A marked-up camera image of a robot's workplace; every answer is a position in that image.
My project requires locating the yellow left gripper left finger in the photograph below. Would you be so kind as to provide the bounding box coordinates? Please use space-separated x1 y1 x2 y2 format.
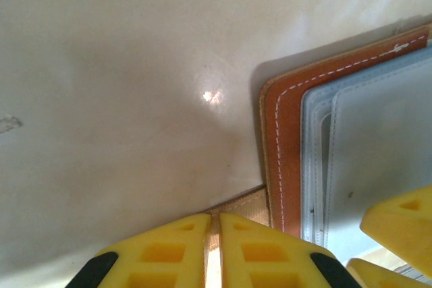
96 212 213 288

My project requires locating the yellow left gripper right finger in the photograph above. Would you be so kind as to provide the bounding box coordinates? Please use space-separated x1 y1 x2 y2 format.
219 212 335 288

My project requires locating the brown leather card holder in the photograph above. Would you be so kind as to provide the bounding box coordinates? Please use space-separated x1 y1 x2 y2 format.
201 23 432 288

